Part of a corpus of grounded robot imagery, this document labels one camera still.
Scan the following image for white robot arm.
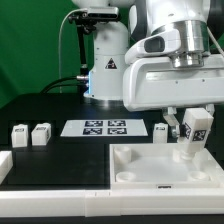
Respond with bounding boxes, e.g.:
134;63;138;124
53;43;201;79
72;0;224;129

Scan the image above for grey camera cable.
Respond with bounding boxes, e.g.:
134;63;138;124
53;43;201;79
58;9;88;94

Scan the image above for white square table top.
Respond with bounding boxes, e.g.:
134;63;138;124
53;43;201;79
109;143;224;190

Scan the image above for white sheet with markers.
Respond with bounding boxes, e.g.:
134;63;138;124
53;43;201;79
61;119;148;137

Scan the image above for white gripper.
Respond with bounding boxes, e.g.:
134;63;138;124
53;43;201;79
123;28;224;138

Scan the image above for black camera on stand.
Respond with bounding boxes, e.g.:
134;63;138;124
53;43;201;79
68;7;120;91

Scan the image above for black cables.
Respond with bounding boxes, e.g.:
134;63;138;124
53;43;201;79
40;75;90;94

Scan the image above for white U-shaped obstacle fence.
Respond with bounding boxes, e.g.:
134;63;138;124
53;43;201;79
0;147;224;218

